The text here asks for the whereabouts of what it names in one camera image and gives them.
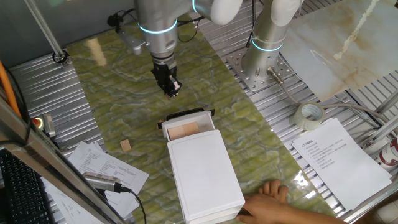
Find slanted aluminium pole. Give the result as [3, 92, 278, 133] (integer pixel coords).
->
[24, 0, 71, 68]

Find person's bare hand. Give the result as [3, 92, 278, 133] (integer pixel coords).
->
[235, 179, 293, 224]

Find emergency stop button box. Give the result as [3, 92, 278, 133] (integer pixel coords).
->
[30, 113, 57, 138]

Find green marble pattern mat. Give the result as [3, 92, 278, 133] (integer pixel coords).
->
[67, 12, 336, 224]

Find orange cable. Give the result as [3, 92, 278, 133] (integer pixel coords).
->
[0, 60, 22, 119]

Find black camera cable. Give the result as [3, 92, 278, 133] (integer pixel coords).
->
[119, 185, 147, 224]

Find white sheet with short text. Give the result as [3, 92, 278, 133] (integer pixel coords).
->
[291, 117, 393, 212]

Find aluminium frame bar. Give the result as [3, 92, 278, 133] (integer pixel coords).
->
[0, 93, 128, 224]

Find clear tape roll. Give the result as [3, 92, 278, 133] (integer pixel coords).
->
[293, 101, 326, 131]

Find white marble slab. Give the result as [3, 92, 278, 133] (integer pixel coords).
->
[279, 0, 398, 103]

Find silver cylindrical cable plug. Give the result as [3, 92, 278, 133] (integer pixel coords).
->
[82, 171, 123, 194]

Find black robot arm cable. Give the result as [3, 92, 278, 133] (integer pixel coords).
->
[177, 15, 206, 44]

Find white drawer cabinet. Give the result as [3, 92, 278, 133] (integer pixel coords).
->
[167, 129, 246, 224]

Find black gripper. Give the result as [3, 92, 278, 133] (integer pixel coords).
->
[151, 59, 183, 99]

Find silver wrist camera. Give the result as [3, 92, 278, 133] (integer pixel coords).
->
[107, 14, 150, 56]

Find person's bare forearm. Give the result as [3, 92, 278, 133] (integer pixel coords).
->
[289, 203, 352, 224]

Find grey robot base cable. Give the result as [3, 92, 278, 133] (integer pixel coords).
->
[266, 67, 398, 133]

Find aluminium profile rails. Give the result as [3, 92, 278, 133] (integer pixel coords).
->
[360, 90, 398, 149]

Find red and white can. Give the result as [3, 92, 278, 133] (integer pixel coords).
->
[377, 136, 398, 172]

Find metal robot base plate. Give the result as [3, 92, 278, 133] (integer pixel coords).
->
[226, 46, 295, 93]

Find wooden block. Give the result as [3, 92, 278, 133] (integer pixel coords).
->
[182, 121, 201, 137]
[167, 125, 185, 141]

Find printed paper sheet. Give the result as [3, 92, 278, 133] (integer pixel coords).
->
[67, 141, 150, 218]
[42, 177, 105, 224]

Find white drawer with black handle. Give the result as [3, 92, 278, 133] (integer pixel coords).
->
[157, 107, 216, 142]

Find black keyboard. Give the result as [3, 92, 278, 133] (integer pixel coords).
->
[0, 149, 55, 224]

